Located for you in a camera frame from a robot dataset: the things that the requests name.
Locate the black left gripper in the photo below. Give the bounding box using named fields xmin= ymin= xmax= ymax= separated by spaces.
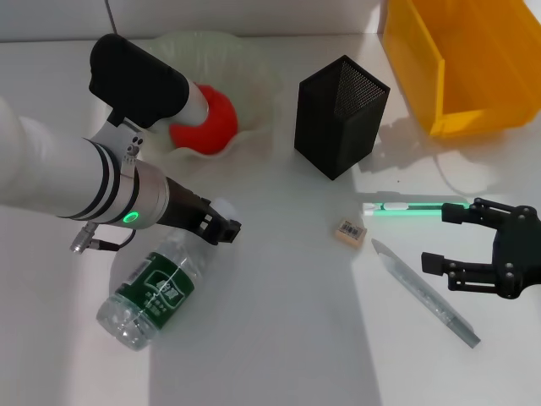
xmin=160 ymin=176 xmax=243 ymax=246

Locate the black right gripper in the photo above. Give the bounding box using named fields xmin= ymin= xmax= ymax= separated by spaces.
xmin=421 ymin=197 xmax=541 ymax=301

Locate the green pen white cap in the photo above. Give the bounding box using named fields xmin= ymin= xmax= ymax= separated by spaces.
xmin=362 ymin=200 xmax=471 ymax=220

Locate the water bottle green label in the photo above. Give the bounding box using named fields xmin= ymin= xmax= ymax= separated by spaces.
xmin=96 ymin=197 xmax=240 ymax=352

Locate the beige eraser with barcode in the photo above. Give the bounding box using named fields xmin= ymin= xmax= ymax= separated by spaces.
xmin=332 ymin=217 xmax=367 ymax=245

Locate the red-orange fruit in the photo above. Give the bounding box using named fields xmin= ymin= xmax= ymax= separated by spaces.
xmin=167 ymin=84 xmax=240 ymax=156

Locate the black mesh pen holder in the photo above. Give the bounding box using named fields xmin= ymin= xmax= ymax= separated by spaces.
xmin=293 ymin=53 xmax=391 ymax=182

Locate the green glass fruit plate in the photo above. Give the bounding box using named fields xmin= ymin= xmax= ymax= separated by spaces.
xmin=139 ymin=31 xmax=283 ymax=162

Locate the yellow plastic bin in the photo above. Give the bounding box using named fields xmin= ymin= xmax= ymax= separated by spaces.
xmin=382 ymin=0 xmax=541 ymax=137

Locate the left gripper cable with plug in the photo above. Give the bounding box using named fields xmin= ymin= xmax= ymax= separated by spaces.
xmin=69 ymin=222 xmax=137 ymax=254

